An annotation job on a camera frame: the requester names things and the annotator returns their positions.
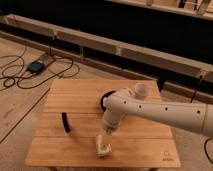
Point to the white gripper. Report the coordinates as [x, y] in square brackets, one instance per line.
[103, 146]

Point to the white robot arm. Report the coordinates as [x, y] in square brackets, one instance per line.
[193, 117]

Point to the black curved eraser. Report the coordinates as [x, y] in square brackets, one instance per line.
[65, 122]

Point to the translucent plastic cup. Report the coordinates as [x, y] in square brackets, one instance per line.
[141, 91]

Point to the blue power box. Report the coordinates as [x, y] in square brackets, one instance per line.
[35, 67]

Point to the wooden wall rail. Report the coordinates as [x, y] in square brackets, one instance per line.
[148, 56]

